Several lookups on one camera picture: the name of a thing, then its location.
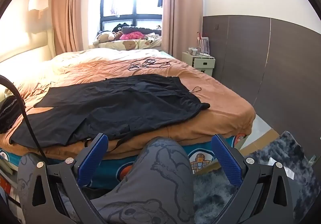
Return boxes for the small white containers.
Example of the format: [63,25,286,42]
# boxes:
[187,47,215,58]

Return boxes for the white plastic bag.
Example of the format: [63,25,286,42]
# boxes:
[267,156,295,179]

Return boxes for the striped bag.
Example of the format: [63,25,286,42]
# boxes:
[197,32,210,55]

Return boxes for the cream headboard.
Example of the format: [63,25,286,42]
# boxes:
[0,26,57,69]

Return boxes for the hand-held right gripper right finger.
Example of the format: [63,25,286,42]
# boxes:
[211,134,305,224]

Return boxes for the cream nightstand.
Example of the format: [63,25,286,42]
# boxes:
[182,51,216,76]

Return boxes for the black pants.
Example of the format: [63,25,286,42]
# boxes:
[10,75,210,148]

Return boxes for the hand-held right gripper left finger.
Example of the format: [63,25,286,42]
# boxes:
[17,133,111,224]

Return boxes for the orange blanket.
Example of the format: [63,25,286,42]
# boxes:
[0,48,256,160]

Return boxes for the brown cardboard sheet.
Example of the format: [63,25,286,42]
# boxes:
[241,127,280,150]

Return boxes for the pink curtain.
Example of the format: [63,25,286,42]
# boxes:
[51,0,97,56]
[162,0,205,58]

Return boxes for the black cable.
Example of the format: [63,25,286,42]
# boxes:
[0,75,48,162]

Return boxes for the person's right leg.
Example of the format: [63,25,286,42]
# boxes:
[89,137,195,224]

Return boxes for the grey shaggy rug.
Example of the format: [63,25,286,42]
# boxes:
[193,131,318,224]

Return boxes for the stack of dark folded clothes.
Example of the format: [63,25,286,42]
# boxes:
[0,95,25,134]

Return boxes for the pink plush toy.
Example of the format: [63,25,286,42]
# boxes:
[120,31,143,41]

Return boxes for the beige plush toy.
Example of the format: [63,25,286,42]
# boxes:
[92,31,117,46]

